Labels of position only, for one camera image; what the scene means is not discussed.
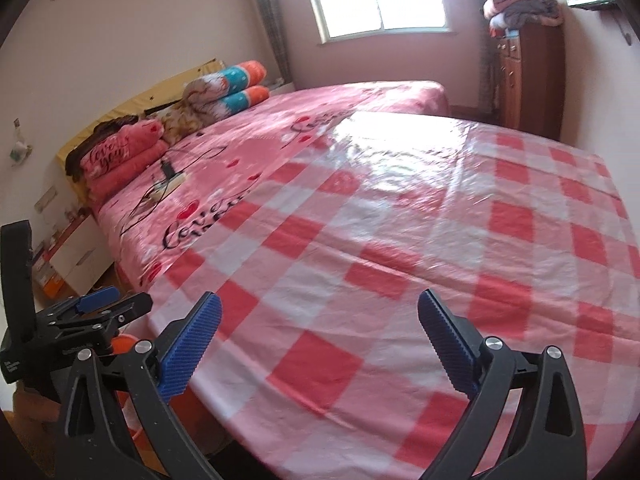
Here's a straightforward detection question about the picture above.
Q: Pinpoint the popcorn print pillow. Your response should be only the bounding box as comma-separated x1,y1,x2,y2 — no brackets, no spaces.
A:
157,100,206,145

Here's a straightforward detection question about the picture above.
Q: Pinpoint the red white checkered blanket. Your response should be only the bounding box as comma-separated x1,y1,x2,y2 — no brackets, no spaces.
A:
145,112,640,480

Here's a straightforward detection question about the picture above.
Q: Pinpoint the wooden cabinet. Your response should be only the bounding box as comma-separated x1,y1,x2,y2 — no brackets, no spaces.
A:
492,22,567,142

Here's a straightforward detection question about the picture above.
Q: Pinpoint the white wall fixture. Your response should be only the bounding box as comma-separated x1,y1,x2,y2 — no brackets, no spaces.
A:
10,119,34,167

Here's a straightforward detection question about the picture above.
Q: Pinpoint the white power strip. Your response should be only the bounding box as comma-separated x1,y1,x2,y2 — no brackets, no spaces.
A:
149,160,188,194

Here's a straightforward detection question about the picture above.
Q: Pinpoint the grey curtain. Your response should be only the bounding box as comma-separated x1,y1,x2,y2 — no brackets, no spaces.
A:
247,0,294,92
477,0,502,122

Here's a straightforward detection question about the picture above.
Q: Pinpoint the white bedside cabinet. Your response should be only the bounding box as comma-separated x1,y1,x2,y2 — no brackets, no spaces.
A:
32,215,109,302

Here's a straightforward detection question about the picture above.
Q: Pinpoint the black cable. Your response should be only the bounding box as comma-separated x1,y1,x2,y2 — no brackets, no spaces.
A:
120,146,227,237

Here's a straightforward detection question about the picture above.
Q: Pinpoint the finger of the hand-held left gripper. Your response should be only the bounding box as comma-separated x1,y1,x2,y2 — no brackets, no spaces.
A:
49,294,153,344
45,286,121,319

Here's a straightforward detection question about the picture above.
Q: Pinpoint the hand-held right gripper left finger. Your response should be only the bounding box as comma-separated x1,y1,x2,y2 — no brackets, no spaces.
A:
54,291,223,480

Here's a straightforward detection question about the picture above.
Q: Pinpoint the rolled floral bolster pillow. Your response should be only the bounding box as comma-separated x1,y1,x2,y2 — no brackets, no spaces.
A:
182,60,271,103
192,85,273,122

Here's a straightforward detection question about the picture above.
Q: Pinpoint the yellow headboard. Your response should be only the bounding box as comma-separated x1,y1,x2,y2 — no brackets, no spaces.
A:
55,57,226,196

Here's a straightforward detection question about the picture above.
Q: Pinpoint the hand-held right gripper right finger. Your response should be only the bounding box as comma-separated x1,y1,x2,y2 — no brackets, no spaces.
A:
417,288,587,480

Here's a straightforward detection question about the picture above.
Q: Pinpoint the pink folded blanket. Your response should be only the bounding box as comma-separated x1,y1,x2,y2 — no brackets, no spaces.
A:
82,119,171,202

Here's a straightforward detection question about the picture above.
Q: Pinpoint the pink heart print bedsheet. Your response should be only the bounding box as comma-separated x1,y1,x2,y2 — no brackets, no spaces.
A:
95,80,451,292

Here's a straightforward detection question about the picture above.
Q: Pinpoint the folded quilts pile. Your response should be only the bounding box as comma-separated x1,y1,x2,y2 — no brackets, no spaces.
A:
482,0,565,37

